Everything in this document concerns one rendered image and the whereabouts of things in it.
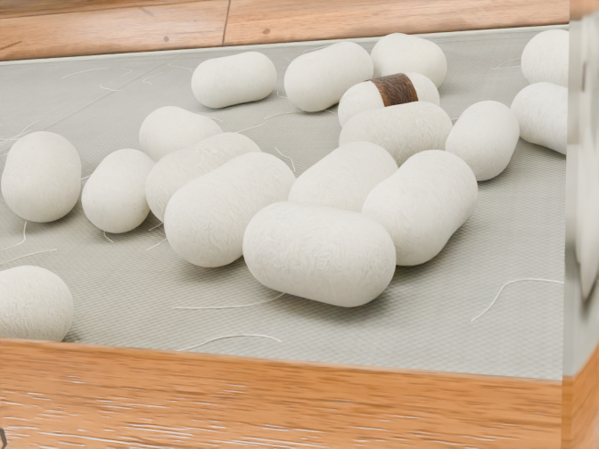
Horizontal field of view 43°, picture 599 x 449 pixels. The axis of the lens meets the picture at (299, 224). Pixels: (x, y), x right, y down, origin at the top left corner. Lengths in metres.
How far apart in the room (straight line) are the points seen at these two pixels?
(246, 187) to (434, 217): 0.04
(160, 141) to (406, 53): 0.10
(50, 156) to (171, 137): 0.03
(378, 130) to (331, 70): 0.07
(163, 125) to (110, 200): 0.04
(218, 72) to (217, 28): 0.13
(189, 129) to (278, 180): 0.05
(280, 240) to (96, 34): 0.33
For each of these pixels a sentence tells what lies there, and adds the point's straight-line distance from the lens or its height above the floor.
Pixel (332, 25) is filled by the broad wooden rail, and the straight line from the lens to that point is 0.41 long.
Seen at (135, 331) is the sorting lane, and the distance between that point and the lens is 0.17.
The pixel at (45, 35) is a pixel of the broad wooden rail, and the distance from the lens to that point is 0.50.
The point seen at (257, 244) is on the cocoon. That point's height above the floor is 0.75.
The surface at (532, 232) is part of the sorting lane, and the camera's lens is 0.19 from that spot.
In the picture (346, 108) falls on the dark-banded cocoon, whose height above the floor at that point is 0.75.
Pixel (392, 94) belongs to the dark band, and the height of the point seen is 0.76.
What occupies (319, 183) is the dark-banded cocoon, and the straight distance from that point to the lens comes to 0.17.
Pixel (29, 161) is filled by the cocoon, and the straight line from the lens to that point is 0.22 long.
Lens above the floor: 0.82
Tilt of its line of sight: 25 degrees down
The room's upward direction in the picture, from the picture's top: 8 degrees counter-clockwise
